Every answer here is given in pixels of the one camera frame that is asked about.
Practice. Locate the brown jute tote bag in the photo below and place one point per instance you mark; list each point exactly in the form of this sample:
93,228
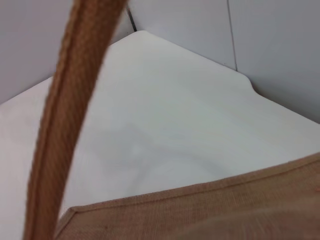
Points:
62,112

